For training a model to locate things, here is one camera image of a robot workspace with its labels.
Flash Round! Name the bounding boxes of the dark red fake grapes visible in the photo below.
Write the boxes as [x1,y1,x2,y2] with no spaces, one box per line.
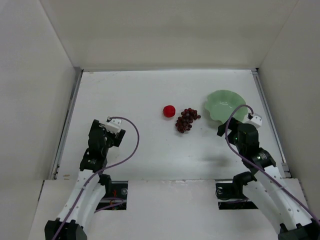
[175,108,201,134]

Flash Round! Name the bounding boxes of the red fake apple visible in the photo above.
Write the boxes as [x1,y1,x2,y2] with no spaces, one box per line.
[162,105,176,118]

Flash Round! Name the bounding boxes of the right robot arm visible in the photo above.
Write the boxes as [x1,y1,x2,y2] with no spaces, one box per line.
[215,118,320,240]

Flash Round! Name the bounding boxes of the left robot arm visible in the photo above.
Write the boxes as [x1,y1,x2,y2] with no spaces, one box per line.
[44,118,126,240]

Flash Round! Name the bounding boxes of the green scalloped fruit bowl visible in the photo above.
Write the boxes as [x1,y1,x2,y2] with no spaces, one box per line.
[204,90,247,123]

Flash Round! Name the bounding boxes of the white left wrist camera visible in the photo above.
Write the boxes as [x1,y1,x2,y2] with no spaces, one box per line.
[104,117,122,135]

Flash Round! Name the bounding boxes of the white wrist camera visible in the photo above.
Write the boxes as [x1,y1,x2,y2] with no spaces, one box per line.
[245,112,263,129]
[104,117,122,135]

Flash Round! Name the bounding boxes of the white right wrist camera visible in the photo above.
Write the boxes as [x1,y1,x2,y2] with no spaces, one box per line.
[245,112,263,129]

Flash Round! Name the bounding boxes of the right aluminium table rail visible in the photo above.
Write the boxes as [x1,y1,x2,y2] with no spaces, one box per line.
[251,68,292,179]

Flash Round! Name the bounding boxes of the aluminium table rail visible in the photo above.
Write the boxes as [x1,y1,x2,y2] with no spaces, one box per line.
[251,68,292,179]
[48,66,84,180]

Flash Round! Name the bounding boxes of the left aluminium table rail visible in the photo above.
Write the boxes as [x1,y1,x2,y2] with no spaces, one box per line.
[48,66,84,180]

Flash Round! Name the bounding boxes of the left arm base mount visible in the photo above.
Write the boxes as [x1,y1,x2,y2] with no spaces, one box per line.
[96,181,129,211]

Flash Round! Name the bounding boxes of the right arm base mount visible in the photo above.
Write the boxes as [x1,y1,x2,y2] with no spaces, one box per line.
[215,181,258,210]

